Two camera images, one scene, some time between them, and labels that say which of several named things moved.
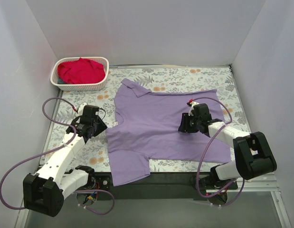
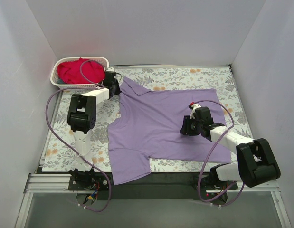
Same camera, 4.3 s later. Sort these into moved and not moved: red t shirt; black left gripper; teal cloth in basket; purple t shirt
Moved: black left gripper
Not moved: purple t shirt; teal cloth in basket; red t shirt
